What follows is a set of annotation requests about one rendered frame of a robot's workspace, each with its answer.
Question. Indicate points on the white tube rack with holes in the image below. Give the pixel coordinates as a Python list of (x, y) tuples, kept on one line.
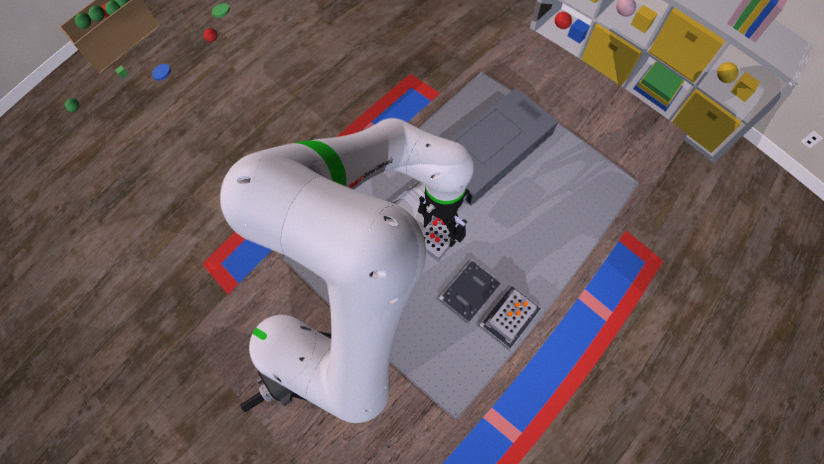
[(516, 321), (436, 250)]

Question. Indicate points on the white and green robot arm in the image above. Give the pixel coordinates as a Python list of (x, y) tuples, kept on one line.
[(370, 252)]

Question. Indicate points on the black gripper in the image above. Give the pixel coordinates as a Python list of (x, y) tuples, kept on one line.
[(454, 224)]

